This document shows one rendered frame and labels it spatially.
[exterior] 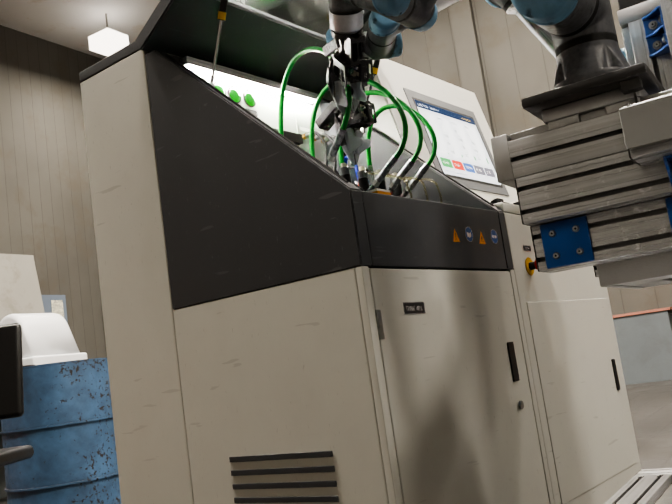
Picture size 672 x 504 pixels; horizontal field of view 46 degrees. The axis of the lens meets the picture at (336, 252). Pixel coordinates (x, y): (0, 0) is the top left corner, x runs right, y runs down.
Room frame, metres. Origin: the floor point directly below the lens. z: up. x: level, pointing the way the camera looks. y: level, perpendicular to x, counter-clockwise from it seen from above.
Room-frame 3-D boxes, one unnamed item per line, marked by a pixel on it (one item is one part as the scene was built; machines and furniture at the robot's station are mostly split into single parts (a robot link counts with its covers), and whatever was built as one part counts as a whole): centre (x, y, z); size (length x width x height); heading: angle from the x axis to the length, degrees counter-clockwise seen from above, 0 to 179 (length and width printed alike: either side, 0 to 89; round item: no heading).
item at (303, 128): (2.37, 0.01, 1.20); 0.13 x 0.03 x 0.31; 143
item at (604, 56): (1.47, -0.53, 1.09); 0.15 x 0.15 x 0.10
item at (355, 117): (1.98, -0.10, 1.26); 0.09 x 0.08 x 0.12; 53
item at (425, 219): (1.87, -0.24, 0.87); 0.62 x 0.04 x 0.16; 143
